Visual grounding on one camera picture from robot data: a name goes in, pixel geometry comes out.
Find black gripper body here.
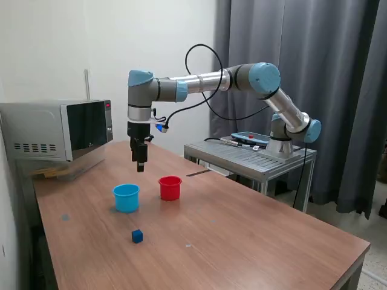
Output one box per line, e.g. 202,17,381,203
126,121,151,141

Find red plastic bin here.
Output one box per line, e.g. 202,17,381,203
158,176,183,202

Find blue plastic bin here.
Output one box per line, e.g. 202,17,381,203
112,182,141,213

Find wooden sticks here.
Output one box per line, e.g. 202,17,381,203
31,167,71,179

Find silver microwave oven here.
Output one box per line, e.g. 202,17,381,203
0,98,114,163

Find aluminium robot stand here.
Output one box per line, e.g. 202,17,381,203
183,139,317,212

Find teach pendant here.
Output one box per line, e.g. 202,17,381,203
231,131,270,145

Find grey curtain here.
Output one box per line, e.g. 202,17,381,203
209,0,387,220

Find white wall pipe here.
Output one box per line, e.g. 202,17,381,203
83,68,91,101

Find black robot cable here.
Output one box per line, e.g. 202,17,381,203
165,43,273,127

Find pendant cable with silver connector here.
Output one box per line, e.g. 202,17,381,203
204,137,258,149

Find black hanging cable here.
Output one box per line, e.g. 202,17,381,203
291,141,307,208

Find white floor cable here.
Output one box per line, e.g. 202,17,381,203
362,268,387,281

